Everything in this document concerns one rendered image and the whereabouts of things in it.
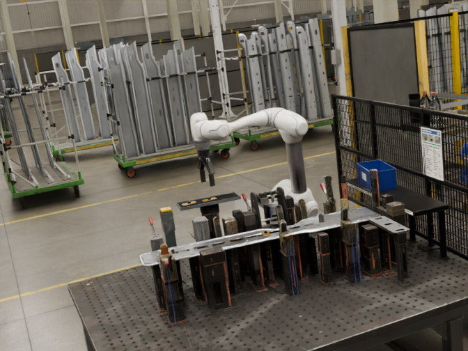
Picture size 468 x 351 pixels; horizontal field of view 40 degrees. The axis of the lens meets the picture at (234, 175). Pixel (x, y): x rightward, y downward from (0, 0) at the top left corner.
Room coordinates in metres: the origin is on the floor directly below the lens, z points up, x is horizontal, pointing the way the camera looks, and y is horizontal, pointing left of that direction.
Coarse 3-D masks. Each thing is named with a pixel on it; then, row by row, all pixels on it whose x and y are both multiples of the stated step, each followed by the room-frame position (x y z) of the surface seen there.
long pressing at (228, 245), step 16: (304, 224) 3.45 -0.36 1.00; (320, 224) 3.41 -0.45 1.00; (336, 224) 3.38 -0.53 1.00; (208, 240) 3.38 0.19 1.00; (224, 240) 3.35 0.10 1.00; (240, 240) 3.31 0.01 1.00; (256, 240) 3.28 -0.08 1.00; (144, 256) 3.26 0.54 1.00; (176, 256) 3.19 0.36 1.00; (192, 256) 3.18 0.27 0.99
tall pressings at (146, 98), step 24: (144, 48) 10.54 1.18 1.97; (192, 48) 10.74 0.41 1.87; (120, 72) 10.15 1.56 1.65; (144, 72) 10.21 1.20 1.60; (168, 72) 10.61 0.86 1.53; (120, 96) 10.13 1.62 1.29; (144, 96) 10.23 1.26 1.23; (168, 96) 10.84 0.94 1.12; (192, 96) 10.72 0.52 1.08; (120, 120) 10.08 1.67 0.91; (144, 120) 10.19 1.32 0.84; (144, 144) 10.15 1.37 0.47; (168, 144) 10.49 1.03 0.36
